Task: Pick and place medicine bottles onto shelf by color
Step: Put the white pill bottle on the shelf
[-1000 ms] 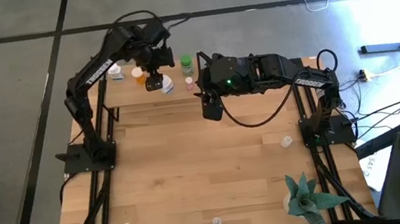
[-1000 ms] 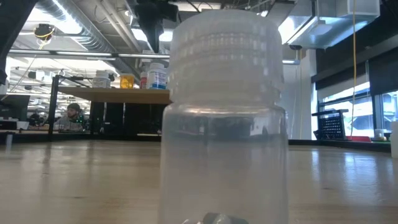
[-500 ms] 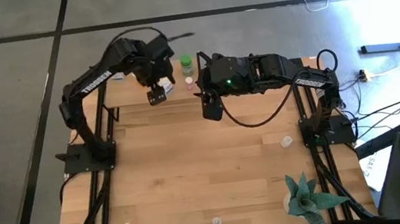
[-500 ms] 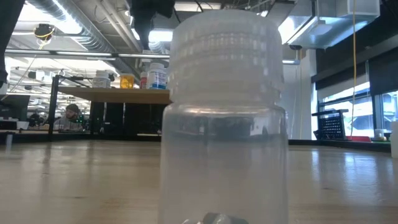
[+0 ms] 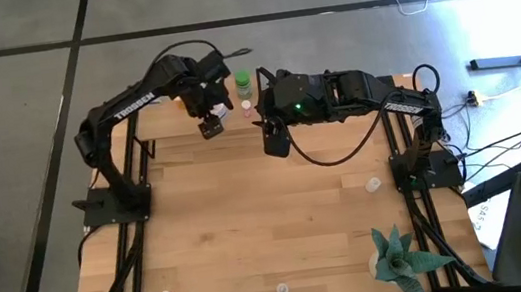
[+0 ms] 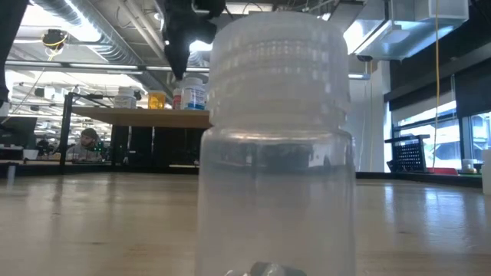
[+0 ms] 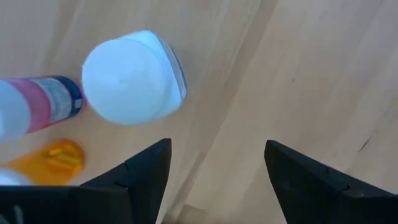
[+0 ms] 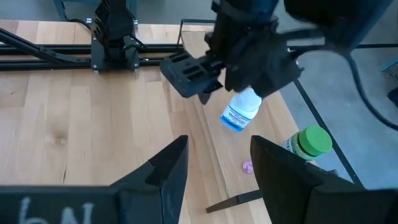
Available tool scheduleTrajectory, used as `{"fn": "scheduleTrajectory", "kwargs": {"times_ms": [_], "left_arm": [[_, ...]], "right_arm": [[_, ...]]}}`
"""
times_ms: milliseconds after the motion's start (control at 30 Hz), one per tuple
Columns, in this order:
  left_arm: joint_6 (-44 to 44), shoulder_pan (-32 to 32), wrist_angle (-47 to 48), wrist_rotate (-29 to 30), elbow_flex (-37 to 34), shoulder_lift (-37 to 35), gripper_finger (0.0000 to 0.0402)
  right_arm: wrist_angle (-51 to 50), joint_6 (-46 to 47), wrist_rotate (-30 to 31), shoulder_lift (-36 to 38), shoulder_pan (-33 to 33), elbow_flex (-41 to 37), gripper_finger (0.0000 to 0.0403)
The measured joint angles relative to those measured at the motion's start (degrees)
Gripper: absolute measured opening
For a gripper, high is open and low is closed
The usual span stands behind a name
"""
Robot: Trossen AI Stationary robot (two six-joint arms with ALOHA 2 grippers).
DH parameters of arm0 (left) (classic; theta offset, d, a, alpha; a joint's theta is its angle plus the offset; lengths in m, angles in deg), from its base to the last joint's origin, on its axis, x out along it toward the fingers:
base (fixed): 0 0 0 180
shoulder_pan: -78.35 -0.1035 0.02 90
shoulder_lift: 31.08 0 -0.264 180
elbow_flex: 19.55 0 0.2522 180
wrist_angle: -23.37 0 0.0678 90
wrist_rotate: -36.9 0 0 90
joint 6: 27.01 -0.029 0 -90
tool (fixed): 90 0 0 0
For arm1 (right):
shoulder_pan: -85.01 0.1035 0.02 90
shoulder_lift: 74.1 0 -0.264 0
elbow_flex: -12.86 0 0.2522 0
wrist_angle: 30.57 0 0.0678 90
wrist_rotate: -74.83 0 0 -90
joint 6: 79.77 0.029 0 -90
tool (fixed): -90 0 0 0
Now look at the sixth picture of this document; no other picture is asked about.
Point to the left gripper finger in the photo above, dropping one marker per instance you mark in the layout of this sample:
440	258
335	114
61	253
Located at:
184	55
175	57

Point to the orange bottle white cap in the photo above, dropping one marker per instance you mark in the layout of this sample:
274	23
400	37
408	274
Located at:
156	100

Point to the black background monitor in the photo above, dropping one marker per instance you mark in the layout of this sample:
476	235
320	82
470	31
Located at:
17	132

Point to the silver horizontal pipe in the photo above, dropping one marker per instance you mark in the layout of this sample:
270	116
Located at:
76	66

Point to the person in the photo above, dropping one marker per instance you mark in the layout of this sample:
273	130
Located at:
86	147

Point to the white bottle teal striped label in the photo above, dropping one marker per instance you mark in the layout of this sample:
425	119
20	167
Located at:
126	99

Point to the black ceiling dome device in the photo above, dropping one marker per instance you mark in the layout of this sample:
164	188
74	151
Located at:
55	38

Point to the silver rectangular air duct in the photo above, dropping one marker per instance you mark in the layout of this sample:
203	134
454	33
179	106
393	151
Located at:
383	38

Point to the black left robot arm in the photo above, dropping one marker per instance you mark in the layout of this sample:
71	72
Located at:
11	46

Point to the black shelf end bar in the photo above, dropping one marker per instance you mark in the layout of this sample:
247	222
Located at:
66	134

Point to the clear plastic bottle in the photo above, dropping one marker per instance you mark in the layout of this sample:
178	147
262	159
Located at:
276	172

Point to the white bottle blue label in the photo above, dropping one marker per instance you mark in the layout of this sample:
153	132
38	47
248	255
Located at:
193	94

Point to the black perforated cart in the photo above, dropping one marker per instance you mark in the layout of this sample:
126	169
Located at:
408	155

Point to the small background jar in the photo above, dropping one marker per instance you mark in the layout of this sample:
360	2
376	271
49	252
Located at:
468	165

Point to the red flat tray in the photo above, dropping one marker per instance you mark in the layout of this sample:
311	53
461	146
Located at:
445	171

